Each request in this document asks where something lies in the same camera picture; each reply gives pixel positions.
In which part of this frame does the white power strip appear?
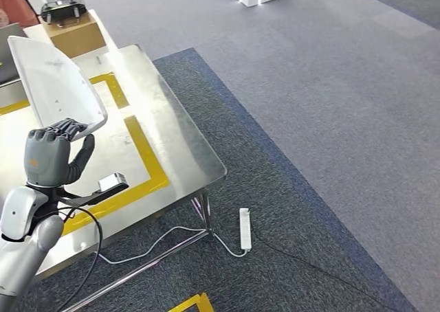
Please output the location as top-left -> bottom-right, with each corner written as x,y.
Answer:
238,207 -> 254,252

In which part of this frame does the black device with chrome handles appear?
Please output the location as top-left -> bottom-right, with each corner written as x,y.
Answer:
40,0 -> 88,29

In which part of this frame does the stainless steel workbench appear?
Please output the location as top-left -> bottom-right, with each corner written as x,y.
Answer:
0,44 -> 228,312

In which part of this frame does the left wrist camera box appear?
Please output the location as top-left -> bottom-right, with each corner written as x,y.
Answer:
54,172 -> 131,210

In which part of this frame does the black floor cable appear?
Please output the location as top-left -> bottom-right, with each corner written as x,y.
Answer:
249,219 -> 396,312

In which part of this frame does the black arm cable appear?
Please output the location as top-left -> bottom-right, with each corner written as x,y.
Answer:
54,205 -> 104,312

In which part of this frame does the person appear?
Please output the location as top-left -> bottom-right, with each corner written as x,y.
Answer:
0,0 -> 41,29

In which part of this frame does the white curved plastic part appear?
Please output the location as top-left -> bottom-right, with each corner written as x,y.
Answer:
8,36 -> 109,143

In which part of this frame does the white power cable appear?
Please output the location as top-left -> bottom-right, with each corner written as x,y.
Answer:
97,225 -> 249,266

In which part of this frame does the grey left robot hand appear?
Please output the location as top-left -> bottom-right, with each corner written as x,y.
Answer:
23,117 -> 96,188

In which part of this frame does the brown cardboard box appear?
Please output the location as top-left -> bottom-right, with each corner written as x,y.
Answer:
41,10 -> 107,60

